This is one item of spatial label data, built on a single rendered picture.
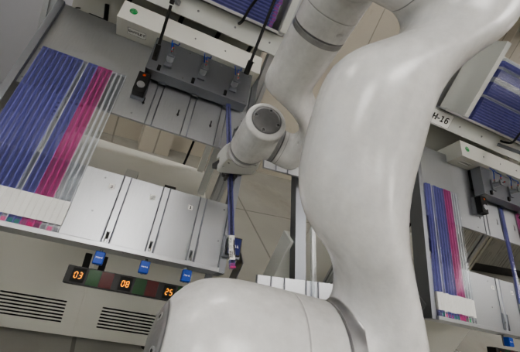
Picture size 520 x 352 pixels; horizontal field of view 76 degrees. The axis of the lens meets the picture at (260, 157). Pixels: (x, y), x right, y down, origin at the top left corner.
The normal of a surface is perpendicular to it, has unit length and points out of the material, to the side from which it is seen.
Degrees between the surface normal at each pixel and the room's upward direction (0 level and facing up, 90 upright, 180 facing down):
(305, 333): 19
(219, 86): 44
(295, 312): 3
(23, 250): 90
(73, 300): 90
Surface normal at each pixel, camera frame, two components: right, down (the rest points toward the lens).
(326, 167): -0.63, -0.10
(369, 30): 0.32, 0.39
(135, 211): 0.40, -0.40
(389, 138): 0.15, -0.04
